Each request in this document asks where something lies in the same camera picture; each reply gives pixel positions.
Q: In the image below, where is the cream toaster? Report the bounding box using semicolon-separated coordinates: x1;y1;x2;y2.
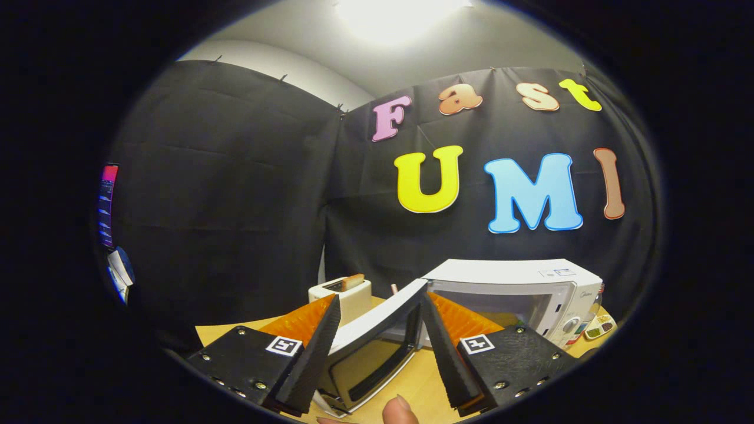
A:
308;277;373;328

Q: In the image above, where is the white divided dish of beans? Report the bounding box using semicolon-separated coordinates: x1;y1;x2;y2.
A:
583;313;618;342

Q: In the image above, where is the computer monitor screen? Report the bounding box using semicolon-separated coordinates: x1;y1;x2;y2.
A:
97;163;120;250

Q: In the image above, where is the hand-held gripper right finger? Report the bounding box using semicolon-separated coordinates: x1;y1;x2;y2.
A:
419;291;581;418

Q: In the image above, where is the white device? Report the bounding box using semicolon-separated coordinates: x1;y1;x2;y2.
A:
107;247;137;304

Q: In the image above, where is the ceiling light panel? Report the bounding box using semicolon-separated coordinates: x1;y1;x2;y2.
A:
335;0;473;47

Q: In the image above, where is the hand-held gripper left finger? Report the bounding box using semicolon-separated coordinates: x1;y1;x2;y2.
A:
185;294;343;416

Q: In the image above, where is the white microwave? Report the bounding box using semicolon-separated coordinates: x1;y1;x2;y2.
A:
312;259;604;419

